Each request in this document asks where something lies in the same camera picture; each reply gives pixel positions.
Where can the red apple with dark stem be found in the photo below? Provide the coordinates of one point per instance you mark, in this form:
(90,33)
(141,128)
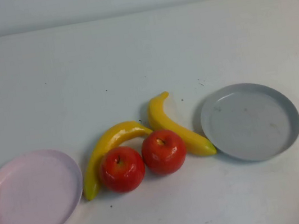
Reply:
(122,173)
(165,155)

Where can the long curved yellow banana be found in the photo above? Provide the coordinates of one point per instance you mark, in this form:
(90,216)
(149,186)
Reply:
(113,136)

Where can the short yellow banana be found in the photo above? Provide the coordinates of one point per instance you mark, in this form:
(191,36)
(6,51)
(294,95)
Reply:
(169,127)

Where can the pink round plate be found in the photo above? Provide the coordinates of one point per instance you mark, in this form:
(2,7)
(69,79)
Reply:
(32,198)

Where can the grey round plate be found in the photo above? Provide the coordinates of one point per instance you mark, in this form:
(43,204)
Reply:
(251,124)

